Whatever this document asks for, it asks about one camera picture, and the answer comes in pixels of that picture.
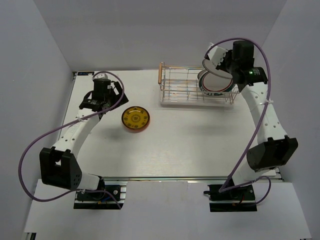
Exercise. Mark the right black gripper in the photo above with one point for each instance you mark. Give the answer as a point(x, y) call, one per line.
point(221, 64)

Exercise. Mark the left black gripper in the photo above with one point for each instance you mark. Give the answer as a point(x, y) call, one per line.
point(123, 101)

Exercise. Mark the yellow patterned plate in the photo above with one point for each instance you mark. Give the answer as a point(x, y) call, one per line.
point(135, 116)

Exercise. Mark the white plate red lettering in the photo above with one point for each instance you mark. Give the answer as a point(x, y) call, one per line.
point(215, 71)

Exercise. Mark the orange plate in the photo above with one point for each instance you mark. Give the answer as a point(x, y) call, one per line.
point(134, 130)

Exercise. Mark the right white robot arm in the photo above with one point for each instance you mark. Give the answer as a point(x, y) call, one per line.
point(270, 146)

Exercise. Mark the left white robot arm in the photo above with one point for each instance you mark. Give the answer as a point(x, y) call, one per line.
point(58, 164)

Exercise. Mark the white plate green rim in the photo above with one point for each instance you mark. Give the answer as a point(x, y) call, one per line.
point(213, 85)

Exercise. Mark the black label sticker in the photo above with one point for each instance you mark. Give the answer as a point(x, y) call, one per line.
point(85, 73)

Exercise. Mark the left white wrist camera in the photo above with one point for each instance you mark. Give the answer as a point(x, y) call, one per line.
point(100, 75)

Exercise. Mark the metal wire dish rack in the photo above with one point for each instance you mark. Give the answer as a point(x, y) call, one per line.
point(179, 85)

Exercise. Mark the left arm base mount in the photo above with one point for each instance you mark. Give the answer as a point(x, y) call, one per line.
point(110, 195)

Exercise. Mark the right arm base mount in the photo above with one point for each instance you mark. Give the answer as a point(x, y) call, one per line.
point(240, 199)

